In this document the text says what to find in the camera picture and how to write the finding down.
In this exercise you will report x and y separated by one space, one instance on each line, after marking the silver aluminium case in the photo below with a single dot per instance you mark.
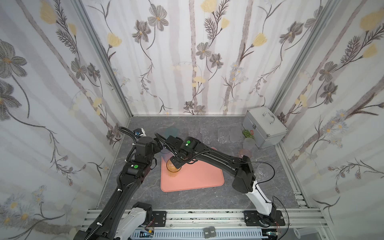
264 126

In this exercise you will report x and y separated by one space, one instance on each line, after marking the green small box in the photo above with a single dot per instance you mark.
247 134

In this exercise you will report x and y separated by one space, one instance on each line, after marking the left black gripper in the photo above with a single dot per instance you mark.
159 147

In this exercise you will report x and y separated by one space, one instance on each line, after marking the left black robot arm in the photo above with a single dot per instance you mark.
110 224

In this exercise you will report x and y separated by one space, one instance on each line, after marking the pink translucent cup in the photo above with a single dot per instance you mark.
245 152

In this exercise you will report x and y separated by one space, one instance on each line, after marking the pink rectangular tray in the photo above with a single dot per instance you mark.
191 177

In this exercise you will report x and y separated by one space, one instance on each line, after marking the blue translucent cup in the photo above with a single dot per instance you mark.
166 155

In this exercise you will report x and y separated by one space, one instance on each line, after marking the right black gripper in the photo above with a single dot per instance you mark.
173 162

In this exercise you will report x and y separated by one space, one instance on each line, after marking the white cable duct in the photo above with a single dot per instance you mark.
198 234

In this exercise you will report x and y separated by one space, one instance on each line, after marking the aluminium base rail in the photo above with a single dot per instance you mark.
236 219

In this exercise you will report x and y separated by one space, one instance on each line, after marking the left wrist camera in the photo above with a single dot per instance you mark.
140 132

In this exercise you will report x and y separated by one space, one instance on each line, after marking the amber translucent cup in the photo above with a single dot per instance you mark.
172 171

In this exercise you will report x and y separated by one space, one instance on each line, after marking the teal textured cup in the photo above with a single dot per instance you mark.
171 132

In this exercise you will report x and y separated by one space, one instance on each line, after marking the clear faceted glass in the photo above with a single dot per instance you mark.
223 135
206 131
264 172

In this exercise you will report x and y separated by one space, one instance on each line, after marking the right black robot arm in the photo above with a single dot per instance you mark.
244 182

